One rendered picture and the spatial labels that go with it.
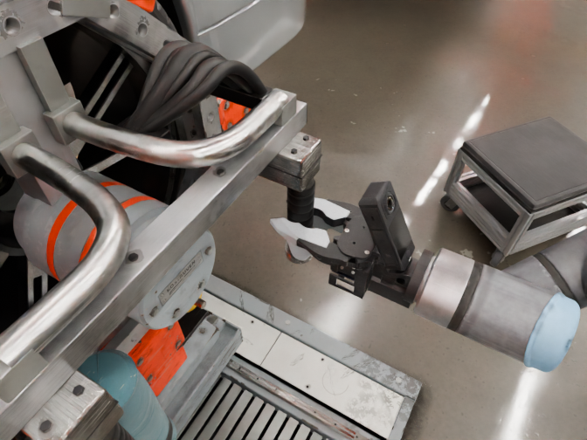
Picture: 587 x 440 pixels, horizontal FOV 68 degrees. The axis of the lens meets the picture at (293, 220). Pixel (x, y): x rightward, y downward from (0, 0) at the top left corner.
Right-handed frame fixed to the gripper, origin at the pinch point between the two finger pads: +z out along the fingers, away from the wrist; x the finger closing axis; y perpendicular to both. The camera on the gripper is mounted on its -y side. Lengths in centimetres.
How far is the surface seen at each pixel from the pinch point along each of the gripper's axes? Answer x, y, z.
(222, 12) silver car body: 31.8, -8.4, 32.9
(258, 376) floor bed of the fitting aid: 1, 75, 11
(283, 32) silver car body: 54, 4, 33
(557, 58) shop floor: 253, 83, -37
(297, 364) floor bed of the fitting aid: 10, 75, 3
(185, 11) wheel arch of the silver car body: 22.3, -11.9, 33.3
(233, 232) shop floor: 46, 83, 52
